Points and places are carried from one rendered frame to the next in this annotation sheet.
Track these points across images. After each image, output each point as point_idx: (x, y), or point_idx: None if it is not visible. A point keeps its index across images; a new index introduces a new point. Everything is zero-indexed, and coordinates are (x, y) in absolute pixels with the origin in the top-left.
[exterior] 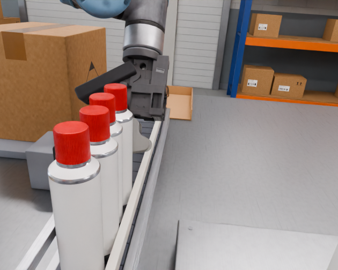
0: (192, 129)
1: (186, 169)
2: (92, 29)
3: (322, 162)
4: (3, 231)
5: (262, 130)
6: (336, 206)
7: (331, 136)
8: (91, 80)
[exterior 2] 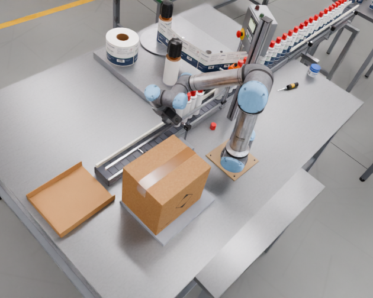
0: (94, 156)
1: (132, 135)
2: (141, 156)
3: (76, 105)
4: (203, 145)
5: (58, 134)
6: (108, 96)
7: (34, 109)
8: (177, 114)
